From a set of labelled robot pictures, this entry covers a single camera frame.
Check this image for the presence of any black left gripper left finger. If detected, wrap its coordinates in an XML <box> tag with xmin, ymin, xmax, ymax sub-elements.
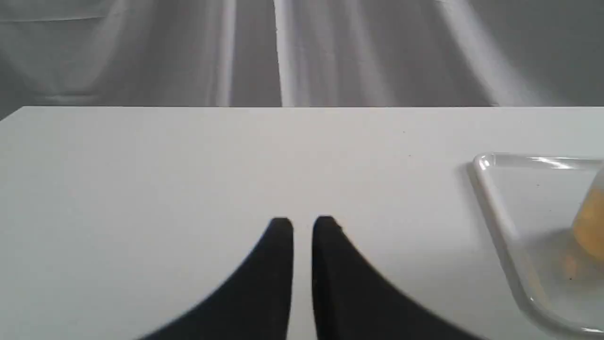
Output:
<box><xmin>145</xmin><ymin>217</ymin><xmax>294</xmax><ymax>340</ymax></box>

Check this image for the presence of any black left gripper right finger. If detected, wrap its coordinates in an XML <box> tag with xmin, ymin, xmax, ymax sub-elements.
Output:
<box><xmin>311</xmin><ymin>216</ymin><xmax>476</xmax><ymax>340</ymax></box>

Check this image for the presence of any translucent squeeze bottle amber liquid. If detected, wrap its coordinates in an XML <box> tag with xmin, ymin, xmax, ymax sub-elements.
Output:
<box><xmin>572</xmin><ymin>169</ymin><xmax>604</xmax><ymax>261</ymax></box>

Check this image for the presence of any white plastic tray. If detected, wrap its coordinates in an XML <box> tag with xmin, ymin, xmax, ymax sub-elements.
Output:
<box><xmin>468</xmin><ymin>153</ymin><xmax>603</xmax><ymax>340</ymax></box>

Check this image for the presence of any grey fabric backdrop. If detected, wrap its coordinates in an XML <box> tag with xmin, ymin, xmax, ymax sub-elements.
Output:
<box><xmin>0</xmin><ymin>0</ymin><xmax>604</xmax><ymax>118</ymax></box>

